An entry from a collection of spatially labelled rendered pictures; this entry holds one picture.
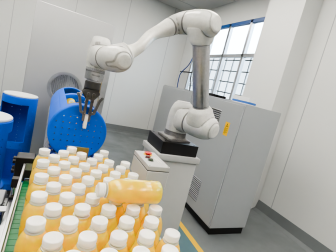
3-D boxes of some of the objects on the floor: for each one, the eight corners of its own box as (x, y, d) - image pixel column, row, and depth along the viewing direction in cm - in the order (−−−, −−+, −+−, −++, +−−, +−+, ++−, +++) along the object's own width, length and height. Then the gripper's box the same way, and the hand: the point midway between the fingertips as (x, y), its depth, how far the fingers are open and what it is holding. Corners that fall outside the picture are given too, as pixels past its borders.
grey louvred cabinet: (169, 164, 481) (188, 90, 460) (242, 233, 290) (281, 113, 268) (143, 161, 458) (162, 84, 436) (204, 235, 267) (243, 103, 245)
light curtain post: (83, 195, 284) (114, 45, 259) (83, 198, 279) (115, 45, 254) (77, 195, 282) (108, 43, 256) (77, 198, 276) (109, 43, 251)
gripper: (80, 78, 115) (70, 127, 119) (108, 84, 121) (98, 131, 124) (78, 77, 122) (69, 124, 125) (105, 83, 127) (96, 128, 131)
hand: (85, 121), depth 124 cm, fingers closed, pressing on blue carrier
